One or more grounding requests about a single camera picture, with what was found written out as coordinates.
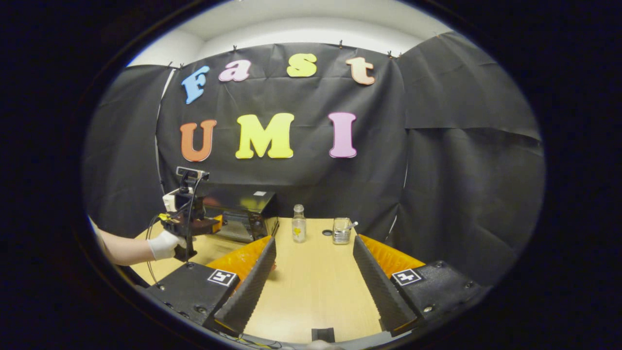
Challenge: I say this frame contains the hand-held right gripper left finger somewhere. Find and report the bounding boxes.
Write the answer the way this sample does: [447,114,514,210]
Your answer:
[146,237,277,336]

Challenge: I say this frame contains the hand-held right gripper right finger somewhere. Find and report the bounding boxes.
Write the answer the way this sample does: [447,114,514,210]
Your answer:
[352,235,489,336]

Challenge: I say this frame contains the black electric oven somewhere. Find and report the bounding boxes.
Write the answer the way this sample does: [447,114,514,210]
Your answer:
[202,187,280,244]

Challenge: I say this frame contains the clear glass bottle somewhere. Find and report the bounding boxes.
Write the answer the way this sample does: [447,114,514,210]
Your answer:
[292,204,307,244]

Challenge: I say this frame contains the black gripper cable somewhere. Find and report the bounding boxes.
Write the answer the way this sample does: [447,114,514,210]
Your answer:
[145,175,207,287]

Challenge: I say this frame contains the wire mesh holder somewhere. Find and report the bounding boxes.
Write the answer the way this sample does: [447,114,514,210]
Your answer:
[333,217,352,245]

